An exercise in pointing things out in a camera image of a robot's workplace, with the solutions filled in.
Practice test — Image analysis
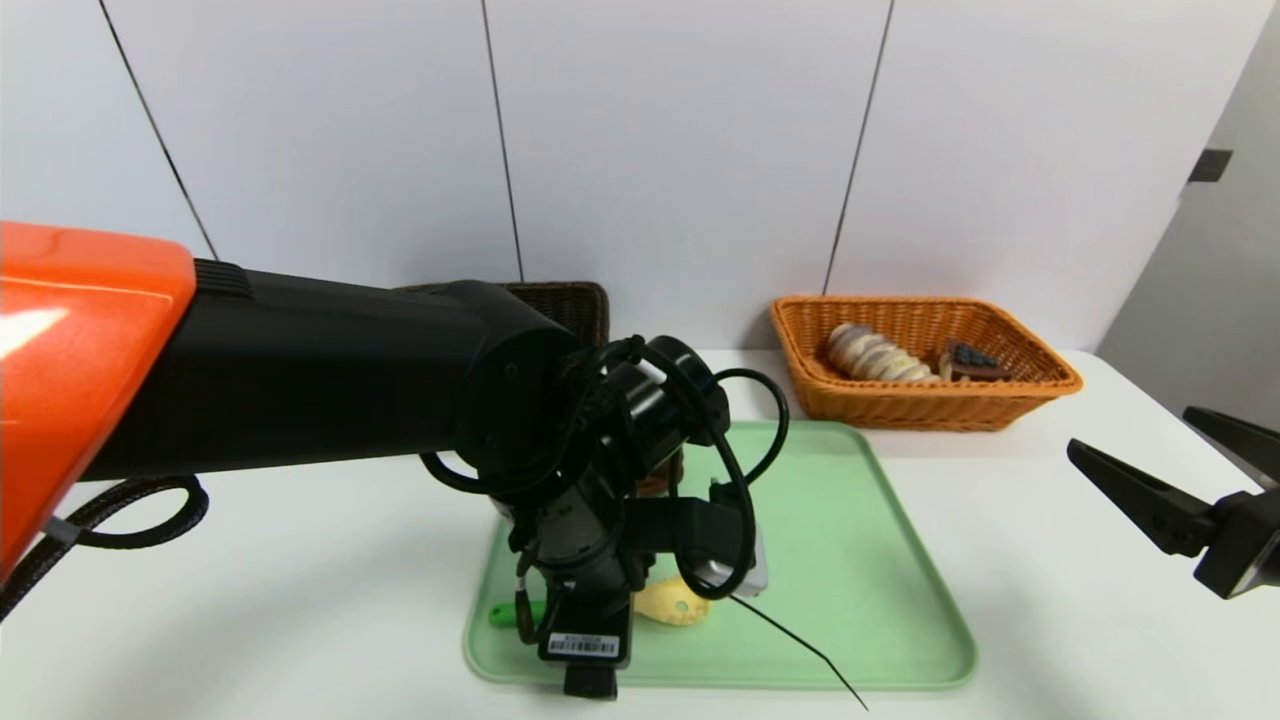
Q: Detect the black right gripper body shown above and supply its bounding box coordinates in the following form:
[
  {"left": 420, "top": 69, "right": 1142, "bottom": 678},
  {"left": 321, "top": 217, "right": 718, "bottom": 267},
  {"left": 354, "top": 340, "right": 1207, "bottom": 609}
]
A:
[{"left": 1192, "top": 485, "right": 1280, "bottom": 600}]

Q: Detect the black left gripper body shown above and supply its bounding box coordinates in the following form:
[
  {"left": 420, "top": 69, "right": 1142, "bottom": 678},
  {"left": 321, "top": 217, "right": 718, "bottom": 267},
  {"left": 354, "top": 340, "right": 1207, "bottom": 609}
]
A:
[{"left": 532, "top": 490, "right": 636, "bottom": 671}]

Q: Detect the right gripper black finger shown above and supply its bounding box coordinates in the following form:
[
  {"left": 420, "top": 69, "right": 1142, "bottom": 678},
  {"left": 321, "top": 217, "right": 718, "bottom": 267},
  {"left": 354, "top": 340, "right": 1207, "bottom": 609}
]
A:
[
  {"left": 1182, "top": 405, "right": 1280, "bottom": 485},
  {"left": 1066, "top": 437, "right": 1218, "bottom": 558}
]

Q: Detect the yellow pasta spoon green handle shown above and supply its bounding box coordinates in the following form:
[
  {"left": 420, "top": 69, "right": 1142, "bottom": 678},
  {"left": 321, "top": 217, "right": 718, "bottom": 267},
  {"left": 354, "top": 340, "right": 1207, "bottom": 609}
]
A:
[{"left": 488, "top": 577, "right": 713, "bottom": 629}]

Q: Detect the chocolate blueberry cake slice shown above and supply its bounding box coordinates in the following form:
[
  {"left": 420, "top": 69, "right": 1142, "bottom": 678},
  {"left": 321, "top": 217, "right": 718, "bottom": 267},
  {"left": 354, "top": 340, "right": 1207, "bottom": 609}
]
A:
[{"left": 938, "top": 340, "right": 1013, "bottom": 383}]

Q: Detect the striped twisted bread loaf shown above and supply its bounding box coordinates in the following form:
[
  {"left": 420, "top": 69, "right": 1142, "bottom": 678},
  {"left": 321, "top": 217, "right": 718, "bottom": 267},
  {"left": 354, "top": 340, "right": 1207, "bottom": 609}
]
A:
[{"left": 825, "top": 322, "right": 939, "bottom": 384}]

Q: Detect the orange wicker basket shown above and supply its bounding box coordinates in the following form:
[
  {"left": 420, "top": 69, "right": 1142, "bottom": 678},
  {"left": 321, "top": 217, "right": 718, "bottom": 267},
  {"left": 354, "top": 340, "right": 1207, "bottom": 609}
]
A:
[{"left": 768, "top": 295, "right": 1084, "bottom": 433}]

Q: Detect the dark brown wicker basket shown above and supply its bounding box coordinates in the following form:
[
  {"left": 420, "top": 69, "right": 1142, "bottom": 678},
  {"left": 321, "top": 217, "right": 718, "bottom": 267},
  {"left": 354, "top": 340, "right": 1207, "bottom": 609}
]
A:
[{"left": 500, "top": 281, "right": 611, "bottom": 346}]

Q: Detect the brown folded towel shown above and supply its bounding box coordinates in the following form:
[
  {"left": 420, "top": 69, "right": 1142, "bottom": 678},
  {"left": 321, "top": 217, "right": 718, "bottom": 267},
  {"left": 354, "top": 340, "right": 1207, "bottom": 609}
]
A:
[{"left": 638, "top": 450, "right": 687, "bottom": 498}]

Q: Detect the light green plastic tray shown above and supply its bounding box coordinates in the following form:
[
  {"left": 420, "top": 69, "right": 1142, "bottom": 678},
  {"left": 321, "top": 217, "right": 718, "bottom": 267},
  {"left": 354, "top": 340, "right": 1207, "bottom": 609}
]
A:
[{"left": 463, "top": 418, "right": 978, "bottom": 691}]

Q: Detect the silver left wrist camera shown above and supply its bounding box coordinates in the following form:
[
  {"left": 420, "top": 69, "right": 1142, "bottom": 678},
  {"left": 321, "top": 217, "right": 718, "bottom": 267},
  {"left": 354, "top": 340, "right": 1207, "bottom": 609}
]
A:
[{"left": 690, "top": 500, "right": 771, "bottom": 601}]

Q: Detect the thin black cable tie tail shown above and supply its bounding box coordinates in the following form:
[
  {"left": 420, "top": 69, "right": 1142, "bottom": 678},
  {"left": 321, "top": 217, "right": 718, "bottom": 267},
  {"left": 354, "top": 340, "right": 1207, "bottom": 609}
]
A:
[{"left": 730, "top": 594, "right": 871, "bottom": 713}]

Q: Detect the black left camera cable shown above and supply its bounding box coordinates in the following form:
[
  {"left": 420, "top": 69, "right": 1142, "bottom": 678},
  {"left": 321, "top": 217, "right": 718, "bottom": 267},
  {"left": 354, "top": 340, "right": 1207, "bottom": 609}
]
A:
[{"left": 560, "top": 338, "right": 791, "bottom": 603}]

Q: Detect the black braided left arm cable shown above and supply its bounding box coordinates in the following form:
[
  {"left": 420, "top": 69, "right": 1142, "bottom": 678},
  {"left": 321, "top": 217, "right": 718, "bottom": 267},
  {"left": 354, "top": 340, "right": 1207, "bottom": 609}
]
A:
[{"left": 0, "top": 475, "right": 211, "bottom": 623}]

